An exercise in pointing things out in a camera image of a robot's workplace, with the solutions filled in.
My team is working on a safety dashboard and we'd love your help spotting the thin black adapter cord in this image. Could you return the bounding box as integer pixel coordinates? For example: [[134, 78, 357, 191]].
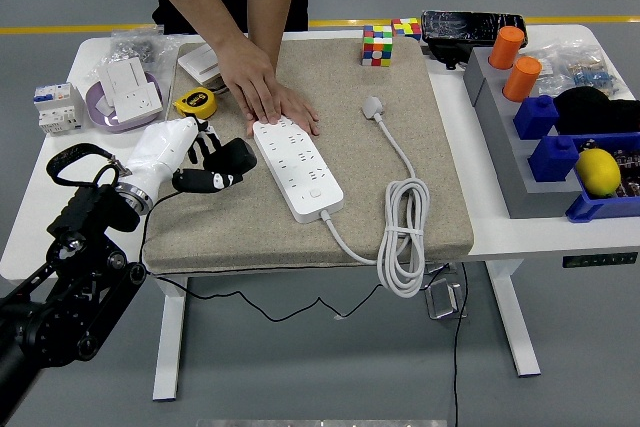
[[138, 189, 385, 323]]

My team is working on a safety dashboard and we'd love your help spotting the plastic bag of parts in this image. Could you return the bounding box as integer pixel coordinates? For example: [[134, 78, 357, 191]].
[[524, 40, 624, 99]]

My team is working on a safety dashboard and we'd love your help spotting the person's right hand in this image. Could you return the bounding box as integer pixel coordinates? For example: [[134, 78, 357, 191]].
[[214, 34, 281, 126]]

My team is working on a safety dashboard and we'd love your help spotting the yellow tape measure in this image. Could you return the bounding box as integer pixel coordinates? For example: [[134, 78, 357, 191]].
[[172, 85, 229, 121]]

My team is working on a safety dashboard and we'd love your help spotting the grey block holder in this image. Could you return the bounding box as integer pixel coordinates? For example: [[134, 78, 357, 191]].
[[462, 46, 584, 221]]

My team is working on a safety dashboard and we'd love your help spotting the plastic bag of screws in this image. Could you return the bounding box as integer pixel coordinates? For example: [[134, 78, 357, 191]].
[[108, 25, 180, 73]]

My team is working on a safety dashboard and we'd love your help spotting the clear acrylic stand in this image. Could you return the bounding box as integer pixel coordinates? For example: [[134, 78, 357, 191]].
[[423, 261, 469, 321]]

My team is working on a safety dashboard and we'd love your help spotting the large colourful puzzle cube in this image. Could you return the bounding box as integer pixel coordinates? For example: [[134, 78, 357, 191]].
[[361, 24, 394, 68]]

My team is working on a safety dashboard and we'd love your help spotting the white power strip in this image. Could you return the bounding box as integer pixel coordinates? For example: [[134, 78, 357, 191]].
[[252, 116, 345, 224]]

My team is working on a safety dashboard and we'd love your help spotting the white wall switch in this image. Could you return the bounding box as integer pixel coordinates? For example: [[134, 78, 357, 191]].
[[177, 44, 221, 87]]

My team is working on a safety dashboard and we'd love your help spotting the yellow lemon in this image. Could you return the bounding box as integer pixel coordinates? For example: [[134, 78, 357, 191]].
[[574, 147, 623, 198]]

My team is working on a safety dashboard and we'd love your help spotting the white table leg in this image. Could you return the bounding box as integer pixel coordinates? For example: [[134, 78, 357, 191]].
[[151, 275, 189, 403], [485, 260, 542, 378]]

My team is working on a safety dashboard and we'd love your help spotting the black wrapped device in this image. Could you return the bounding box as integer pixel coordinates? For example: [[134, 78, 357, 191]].
[[420, 9, 529, 72]]

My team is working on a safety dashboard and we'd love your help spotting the black hanging cable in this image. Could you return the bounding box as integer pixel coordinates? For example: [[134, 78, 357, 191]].
[[451, 261, 470, 427]]

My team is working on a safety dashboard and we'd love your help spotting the blue plastic bin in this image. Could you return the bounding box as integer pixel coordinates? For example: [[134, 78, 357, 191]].
[[565, 132, 640, 224]]

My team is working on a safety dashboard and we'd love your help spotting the black cloth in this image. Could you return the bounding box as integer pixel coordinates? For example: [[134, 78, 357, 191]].
[[552, 86, 640, 137]]

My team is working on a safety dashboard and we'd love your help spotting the white switch panel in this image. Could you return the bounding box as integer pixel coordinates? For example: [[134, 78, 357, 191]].
[[96, 56, 150, 108]]

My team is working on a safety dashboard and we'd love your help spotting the purple bowl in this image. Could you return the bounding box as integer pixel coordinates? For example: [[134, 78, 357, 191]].
[[84, 71, 165, 134]]

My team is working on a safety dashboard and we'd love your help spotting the white socket panel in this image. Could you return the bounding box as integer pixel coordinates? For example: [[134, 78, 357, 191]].
[[113, 84, 164, 124]]

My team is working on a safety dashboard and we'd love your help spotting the small colourful puzzle cube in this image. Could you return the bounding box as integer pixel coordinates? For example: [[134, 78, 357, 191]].
[[390, 17, 423, 42]]

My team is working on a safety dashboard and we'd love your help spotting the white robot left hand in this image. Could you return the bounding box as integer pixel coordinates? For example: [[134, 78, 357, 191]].
[[124, 115, 246, 198]]

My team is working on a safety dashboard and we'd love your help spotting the blue block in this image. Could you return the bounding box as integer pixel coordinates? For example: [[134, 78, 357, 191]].
[[528, 134, 580, 184], [513, 94, 560, 141]]

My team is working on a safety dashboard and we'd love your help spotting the grey-brown mat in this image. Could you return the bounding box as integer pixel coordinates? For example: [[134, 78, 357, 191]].
[[141, 38, 475, 276]]

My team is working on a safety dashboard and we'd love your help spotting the white power strip cable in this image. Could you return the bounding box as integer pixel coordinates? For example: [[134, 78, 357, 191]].
[[319, 95, 431, 299]]

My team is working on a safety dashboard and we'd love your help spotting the white circuit breaker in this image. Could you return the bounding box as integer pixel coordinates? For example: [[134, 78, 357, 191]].
[[33, 82, 85, 137]]

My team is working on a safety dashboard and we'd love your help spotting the black power adapter plug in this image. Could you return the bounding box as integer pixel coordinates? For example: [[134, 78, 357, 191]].
[[207, 138, 259, 178]]

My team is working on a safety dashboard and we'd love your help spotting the black table control panel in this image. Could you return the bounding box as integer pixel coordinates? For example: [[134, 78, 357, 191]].
[[561, 251, 639, 269]]

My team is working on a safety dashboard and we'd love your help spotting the person's left hand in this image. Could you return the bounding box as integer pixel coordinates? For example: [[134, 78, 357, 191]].
[[247, 81, 321, 137]]

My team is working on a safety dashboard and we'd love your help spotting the orange cylinder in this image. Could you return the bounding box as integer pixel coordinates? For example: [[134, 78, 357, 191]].
[[488, 25, 526, 70], [502, 56, 543, 103]]

